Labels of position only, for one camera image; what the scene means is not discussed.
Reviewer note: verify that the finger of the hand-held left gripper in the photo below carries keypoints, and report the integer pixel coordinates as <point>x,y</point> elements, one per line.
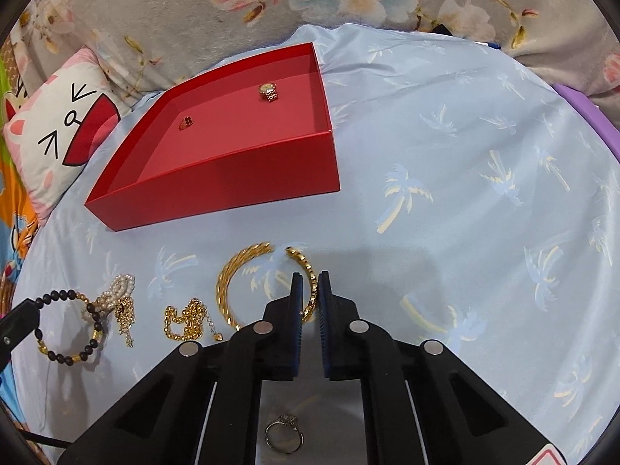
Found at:
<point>19,322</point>

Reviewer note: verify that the red cardboard box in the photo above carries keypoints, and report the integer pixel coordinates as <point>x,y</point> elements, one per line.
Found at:
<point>218,179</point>

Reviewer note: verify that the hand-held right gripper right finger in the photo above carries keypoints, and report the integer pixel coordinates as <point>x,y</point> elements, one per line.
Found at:
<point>324,322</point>

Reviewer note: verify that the cat face pillow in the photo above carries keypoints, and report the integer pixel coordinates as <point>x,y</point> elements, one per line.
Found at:
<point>58,121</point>

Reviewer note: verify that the gold twisted bangle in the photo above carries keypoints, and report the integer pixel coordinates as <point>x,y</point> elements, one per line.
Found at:
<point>226,273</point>

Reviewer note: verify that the colourful cartoon cloth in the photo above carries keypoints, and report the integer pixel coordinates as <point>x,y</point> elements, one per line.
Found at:
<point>14,213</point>

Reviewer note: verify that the grey floral blanket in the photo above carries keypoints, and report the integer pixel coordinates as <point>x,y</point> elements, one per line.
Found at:
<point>193,9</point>

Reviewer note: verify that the small black object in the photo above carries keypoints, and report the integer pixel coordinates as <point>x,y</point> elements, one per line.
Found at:
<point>441,29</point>

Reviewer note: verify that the purple object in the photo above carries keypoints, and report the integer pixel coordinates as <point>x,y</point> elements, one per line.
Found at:
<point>591,111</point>

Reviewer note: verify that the light blue palm sheet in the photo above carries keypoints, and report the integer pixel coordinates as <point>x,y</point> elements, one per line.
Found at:
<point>436,155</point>

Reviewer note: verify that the gold wrist watch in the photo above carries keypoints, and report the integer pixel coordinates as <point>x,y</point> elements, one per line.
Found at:
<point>269,92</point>

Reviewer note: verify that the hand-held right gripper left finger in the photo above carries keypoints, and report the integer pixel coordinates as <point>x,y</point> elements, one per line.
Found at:
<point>296,322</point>

